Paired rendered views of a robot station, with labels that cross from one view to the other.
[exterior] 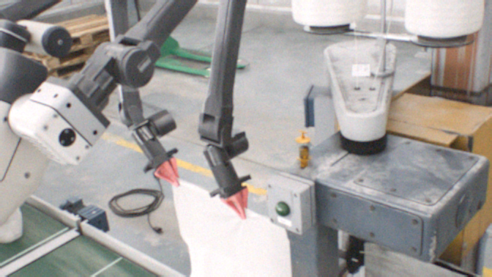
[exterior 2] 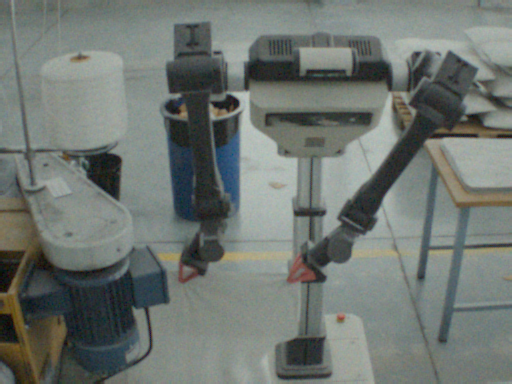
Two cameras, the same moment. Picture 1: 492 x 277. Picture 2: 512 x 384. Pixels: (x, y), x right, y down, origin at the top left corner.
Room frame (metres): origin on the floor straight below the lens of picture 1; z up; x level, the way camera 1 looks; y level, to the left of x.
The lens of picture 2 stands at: (2.41, -0.86, 2.07)
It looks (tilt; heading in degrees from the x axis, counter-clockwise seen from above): 28 degrees down; 136
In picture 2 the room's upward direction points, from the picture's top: 1 degrees counter-clockwise
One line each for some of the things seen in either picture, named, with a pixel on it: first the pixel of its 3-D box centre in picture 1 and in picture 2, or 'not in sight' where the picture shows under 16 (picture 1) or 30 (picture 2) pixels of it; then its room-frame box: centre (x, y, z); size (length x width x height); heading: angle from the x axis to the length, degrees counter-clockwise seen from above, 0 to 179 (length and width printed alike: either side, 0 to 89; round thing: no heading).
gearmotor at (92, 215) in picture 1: (79, 215); not in sight; (2.48, 0.88, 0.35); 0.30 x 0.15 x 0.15; 47
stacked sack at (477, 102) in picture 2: not in sight; (446, 98); (-0.05, 3.42, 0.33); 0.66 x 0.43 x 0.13; 47
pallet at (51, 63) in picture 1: (72, 45); not in sight; (6.64, 1.94, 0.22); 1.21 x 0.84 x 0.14; 137
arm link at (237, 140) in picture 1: (225, 138); (212, 226); (1.31, 0.05, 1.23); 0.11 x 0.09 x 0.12; 138
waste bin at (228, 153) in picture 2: not in sight; (204, 156); (-0.51, 1.53, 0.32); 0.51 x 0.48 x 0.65; 137
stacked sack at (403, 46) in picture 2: not in sight; (437, 50); (-0.34, 3.73, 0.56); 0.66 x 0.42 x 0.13; 41
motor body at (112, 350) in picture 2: not in sight; (99, 310); (1.37, -0.31, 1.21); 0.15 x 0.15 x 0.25
